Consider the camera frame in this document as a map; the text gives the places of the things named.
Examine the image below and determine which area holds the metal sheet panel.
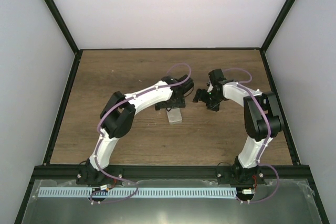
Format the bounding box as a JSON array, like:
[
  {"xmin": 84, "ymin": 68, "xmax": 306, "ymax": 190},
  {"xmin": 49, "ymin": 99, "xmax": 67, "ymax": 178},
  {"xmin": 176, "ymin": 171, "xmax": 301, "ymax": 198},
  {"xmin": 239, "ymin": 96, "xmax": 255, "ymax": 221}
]
[{"xmin": 22, "ymin": 179, "xmax": 322, "ymax": 223}]

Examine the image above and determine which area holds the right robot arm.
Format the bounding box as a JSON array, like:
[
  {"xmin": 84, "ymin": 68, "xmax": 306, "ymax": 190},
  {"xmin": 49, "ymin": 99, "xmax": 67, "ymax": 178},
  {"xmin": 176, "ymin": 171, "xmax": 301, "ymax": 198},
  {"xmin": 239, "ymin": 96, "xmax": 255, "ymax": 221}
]
[{"xmin": 193, "ymin": 81, "xmax": 284, "ymax": 184}]

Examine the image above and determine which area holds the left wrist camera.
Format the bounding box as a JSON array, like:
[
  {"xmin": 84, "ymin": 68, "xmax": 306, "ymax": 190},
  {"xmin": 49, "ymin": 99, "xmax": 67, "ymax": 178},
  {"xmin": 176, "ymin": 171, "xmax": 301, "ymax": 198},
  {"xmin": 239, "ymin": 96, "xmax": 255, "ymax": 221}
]
[{"xmin": 177, "ymin": 74, "xmax": 194, "ymax": 97}]

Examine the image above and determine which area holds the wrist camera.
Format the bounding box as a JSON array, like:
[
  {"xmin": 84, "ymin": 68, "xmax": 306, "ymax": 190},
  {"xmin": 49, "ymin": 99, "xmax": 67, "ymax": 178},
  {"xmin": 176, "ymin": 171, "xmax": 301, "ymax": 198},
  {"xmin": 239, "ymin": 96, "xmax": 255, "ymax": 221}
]
[
  {"xmin": 177, "ymin": 74, "xmax": 194, "ymax": 97},
  {"xmin": 208, "ymin": 69, "xmax": 226, "ymax": 86}
]

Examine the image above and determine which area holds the black frame post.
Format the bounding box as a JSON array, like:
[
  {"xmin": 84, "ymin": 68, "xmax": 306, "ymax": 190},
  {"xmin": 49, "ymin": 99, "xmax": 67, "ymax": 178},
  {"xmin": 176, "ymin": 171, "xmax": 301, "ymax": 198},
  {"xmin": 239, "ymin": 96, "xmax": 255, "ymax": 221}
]
[
  {"xmin": 44, "ymin": 0, "xmax": 79, "ymax": 56},
  {"xmin": 260, "ymin": 0, "xmax": 296, "ymax": 53}
]

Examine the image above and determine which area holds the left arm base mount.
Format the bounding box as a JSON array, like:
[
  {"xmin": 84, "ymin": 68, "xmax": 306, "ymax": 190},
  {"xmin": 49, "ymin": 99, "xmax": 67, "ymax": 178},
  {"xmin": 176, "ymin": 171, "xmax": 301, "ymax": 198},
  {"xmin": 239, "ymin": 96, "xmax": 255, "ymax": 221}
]
[{"xmin": 76, "ymin": 161, "xmax": 124, "ymax": 186}]

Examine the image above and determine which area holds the black right frame post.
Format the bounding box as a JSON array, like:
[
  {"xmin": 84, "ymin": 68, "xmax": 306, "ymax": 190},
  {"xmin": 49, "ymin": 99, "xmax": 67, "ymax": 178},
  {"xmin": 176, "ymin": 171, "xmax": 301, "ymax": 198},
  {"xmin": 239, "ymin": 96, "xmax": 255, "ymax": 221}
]
[{"xmin": 260, "ymin": 0, "xmax": 296, "ymax": 53}]

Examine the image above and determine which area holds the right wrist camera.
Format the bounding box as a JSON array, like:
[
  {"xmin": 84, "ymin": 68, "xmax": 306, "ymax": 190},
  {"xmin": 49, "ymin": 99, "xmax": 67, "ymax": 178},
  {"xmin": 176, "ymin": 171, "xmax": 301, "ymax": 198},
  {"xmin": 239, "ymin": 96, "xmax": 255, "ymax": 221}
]
[{"xmin": 208, "ymin": 69, "xmax": 226, "ymax": 86}]

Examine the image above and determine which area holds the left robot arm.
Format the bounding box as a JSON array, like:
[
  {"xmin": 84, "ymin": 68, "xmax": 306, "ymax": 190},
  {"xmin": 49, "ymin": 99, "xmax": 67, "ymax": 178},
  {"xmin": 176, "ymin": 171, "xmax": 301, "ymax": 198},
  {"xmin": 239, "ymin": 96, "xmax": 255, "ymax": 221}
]
[{"xmin": 88, "ymin": 75, "xmax": 194, "ymax": 184}]

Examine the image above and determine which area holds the black left frame post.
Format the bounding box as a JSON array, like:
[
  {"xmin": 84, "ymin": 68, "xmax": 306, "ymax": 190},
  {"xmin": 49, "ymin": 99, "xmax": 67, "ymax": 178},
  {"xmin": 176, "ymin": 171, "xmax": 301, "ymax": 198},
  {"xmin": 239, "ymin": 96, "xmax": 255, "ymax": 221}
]
[{"xmin": 44, "ymin": 0, "xmax": 79, "ymax": 56}]

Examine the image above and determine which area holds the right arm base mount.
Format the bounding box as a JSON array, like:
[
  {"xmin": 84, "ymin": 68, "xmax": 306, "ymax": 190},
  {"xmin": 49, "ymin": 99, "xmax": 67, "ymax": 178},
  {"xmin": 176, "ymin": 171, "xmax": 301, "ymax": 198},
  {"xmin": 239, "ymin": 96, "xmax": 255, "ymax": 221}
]
[{"xmin": 216, "ymin": 162, "xmax": 264, "ymax": 185}]

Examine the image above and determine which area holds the black aluminium front rail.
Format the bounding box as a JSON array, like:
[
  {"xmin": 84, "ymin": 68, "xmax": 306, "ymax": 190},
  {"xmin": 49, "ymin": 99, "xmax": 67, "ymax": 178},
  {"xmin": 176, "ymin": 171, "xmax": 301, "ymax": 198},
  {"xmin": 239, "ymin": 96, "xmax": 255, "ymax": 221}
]
[{"xmin": 32, "ymin": 164, "xmax": 312, "ymax": 180}]

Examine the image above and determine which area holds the green glasses case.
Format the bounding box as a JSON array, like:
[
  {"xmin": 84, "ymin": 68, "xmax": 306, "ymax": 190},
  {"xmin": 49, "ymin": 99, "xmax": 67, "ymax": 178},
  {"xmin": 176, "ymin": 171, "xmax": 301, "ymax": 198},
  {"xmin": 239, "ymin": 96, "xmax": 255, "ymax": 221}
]
[{"xmin": 166, "ymin": 108, "xmax": 183, "ymax": 125}]

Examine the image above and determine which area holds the light blue slotted cable duct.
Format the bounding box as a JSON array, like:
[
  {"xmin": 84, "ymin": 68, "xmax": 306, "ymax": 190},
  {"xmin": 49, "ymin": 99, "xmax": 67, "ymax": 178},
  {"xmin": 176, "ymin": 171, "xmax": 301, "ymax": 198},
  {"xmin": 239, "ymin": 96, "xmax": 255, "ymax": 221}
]
[{"xmin": 38, "ymin": 187, "xmax": 237, "ymax": 199}]

